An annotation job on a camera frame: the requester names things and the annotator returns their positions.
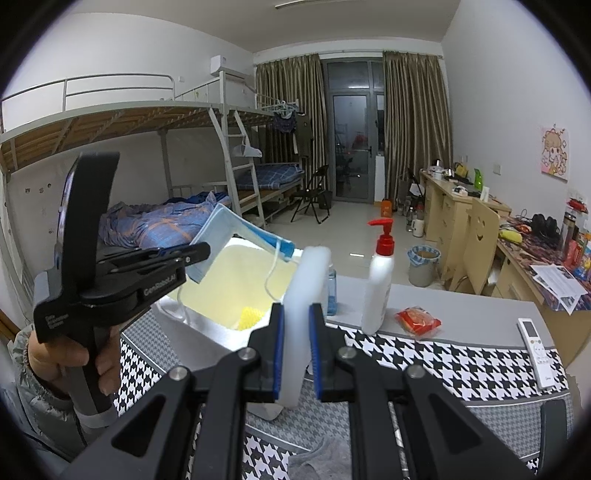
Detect orange floor container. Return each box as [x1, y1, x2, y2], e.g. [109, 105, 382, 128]
[380, 199, 393, 218]

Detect yellow foam net sleeve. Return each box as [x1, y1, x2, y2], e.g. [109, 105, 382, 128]
[236, 306, 267, 331]

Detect white air conditioner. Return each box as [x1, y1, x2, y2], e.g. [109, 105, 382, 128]
[209, 55, 253, 83]

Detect grey sock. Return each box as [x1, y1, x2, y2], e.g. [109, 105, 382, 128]
[287, 437, 353, 480]

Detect wooden smiley chair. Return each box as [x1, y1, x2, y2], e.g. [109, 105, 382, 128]
[450, 199, 502, 296]

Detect right brown curtain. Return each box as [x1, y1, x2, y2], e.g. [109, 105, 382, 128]
[383, 51, 452, 200]

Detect left brown curtain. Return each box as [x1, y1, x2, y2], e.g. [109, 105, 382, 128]
[256, 54, 328, 183]

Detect brown curtain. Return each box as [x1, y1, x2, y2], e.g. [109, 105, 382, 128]
[256, 54, 328, 183]
[383, 51, 452, 200]

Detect white styrofoam box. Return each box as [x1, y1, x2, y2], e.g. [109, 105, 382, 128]
[151, 247, 304, 421]

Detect white red pump bottle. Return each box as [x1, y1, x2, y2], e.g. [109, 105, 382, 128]
[361, 218, 394, 335]

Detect papers on desk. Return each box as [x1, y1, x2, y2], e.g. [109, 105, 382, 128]
[532, 265, 587, 314]

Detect blue face mask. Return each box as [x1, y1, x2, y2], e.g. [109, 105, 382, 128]
[185, 204, 296, 283]

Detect white remote control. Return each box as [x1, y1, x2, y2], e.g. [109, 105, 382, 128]
[517, 318, 556, 390]

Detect person's left hand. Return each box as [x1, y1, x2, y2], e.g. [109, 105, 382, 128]
[27, 326, 121, 395]

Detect cartoon girl wall picture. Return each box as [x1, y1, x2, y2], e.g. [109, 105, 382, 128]
[540, 125, 570, 181]

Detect metal bunk bed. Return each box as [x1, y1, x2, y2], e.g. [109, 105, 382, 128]
[1, 73, 297, 301]

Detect white foam bar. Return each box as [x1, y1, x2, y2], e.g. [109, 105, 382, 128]
[277, 246, 332, 409]

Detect black headphones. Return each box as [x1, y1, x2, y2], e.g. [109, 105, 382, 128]
[530, 213, 559, 240]

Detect ceiling tube light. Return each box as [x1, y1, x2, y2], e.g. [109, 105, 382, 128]
[273, 0, 332, 10]

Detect red snack packet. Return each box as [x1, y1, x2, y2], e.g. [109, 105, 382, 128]
[396, 307, 442, 337]

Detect houndstooth table mat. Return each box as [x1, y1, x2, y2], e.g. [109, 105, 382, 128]
[112, 317, 574, 480]

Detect blue spray bottle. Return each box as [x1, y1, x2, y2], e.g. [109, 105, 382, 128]
[327, 264, 338, 316]

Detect black folding chair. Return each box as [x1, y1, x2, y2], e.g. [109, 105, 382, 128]
[290, 165, 332, 225]

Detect blue plaid blanket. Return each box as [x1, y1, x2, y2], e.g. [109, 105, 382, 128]
[98, 191, 231, 250]

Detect toiletry bottles group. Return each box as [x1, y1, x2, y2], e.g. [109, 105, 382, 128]
[559, 195, 590, 282]

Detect glass balcony door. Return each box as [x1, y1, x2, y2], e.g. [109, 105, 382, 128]
[322, 57, 385, 203]

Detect wooden desk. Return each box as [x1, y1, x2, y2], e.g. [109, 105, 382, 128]
[421, 171, 590, 365]

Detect blue trash basket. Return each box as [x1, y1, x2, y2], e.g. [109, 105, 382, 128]
[408, 245, 441, 288]

